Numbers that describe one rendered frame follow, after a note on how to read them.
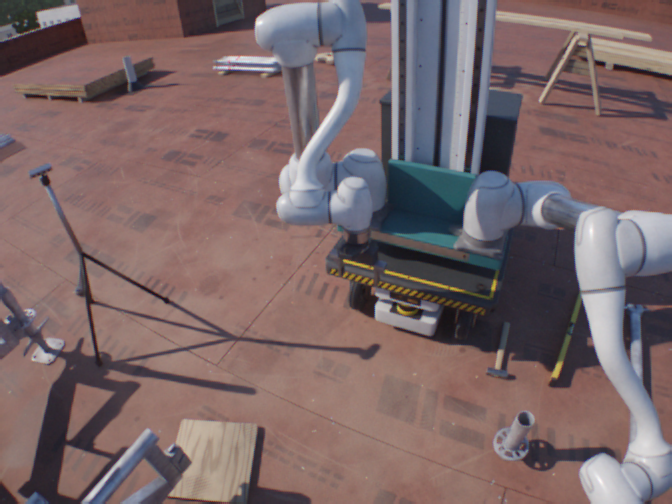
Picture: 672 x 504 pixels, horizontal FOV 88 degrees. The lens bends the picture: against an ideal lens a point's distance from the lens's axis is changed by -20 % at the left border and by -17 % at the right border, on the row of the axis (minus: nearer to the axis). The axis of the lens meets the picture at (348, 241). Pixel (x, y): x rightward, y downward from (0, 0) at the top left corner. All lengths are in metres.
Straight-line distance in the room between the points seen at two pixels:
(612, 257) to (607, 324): 0.14
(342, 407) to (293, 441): 0.23
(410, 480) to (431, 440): 0.17
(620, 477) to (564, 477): 0.58
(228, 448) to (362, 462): 0.48
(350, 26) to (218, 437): 1.44
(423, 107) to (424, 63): 0.17
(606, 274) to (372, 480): 1.00
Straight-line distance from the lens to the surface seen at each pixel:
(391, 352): 1.78
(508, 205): 1.46
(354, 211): 1.26
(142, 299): 2.29
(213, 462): 1.61
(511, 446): 1.50
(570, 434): 1.73
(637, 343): 2.06
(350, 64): 1.25
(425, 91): 1.58
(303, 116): 1.40
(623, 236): 0.98
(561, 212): 1.36
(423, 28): 1.52
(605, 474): 1.08
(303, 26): 1.25
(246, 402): 1.72
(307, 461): 1.56
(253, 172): 3.09
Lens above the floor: 1.43
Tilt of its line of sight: 39 degrees down
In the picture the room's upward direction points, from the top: 3 degrees counter-clockwise
